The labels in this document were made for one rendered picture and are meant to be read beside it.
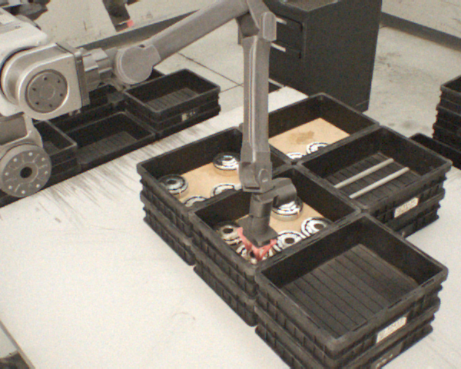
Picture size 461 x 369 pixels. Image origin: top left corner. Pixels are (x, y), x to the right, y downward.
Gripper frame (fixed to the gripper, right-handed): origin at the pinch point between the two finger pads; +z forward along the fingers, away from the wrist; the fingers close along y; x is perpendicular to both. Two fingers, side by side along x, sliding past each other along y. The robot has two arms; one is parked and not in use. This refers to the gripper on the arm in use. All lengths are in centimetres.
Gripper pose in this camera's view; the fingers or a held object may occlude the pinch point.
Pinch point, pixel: (253, 253)
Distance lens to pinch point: 173.0
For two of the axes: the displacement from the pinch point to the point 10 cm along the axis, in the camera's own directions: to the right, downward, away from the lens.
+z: -0.9, 8.1, 5.9
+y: -5.7, -5.2, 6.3
